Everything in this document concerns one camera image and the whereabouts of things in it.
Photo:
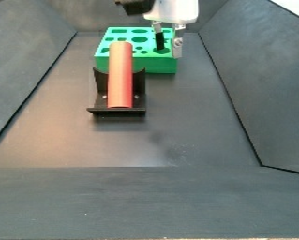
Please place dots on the black cradle fixture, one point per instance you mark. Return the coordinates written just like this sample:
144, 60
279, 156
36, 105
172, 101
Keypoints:
139, 95

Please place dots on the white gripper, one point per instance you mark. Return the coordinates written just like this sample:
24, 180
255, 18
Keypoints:
172, 11

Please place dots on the green shape sorter block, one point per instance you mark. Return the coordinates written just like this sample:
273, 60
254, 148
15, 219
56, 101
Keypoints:
146, 57

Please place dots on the red oval cylinder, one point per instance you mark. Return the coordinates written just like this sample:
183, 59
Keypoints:
120, 75

